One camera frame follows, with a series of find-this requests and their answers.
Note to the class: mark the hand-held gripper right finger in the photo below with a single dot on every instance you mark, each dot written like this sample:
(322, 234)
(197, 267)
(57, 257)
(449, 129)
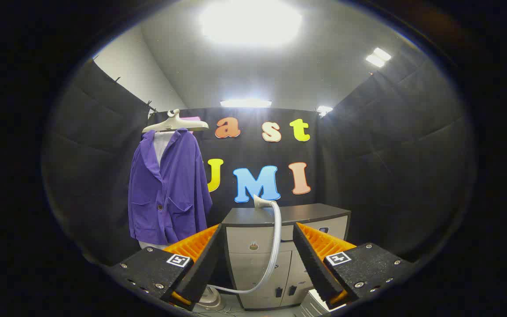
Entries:
(313, 264)

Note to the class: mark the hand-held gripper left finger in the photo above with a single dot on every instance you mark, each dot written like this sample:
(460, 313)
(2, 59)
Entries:
(200, 268)

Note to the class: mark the purple jacket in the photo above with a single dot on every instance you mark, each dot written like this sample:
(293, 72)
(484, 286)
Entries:
(178, 189)

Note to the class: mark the white shirt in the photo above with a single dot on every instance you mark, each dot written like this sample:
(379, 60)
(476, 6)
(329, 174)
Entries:
(162, 145)

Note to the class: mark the beige steamer base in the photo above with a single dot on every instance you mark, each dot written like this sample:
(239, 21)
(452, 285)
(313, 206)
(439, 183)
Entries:
(211, 301)

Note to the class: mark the white clothes hanger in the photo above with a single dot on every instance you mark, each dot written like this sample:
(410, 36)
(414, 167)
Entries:
(175, 124)

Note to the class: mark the grey cabinet with black top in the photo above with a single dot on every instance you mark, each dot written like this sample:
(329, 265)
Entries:
(253, 266)

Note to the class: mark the small ceiling light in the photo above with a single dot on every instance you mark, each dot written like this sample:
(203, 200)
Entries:
(324, 110)

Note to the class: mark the long ceiling light panel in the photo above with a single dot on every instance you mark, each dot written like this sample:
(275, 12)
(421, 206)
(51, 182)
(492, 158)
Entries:
(245, 103)

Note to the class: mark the square ceiling light panel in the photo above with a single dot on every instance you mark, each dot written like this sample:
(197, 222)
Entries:
(378, 57)

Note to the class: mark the large ceiling light panel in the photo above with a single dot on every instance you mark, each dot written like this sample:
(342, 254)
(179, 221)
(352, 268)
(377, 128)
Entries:
(250, 22)

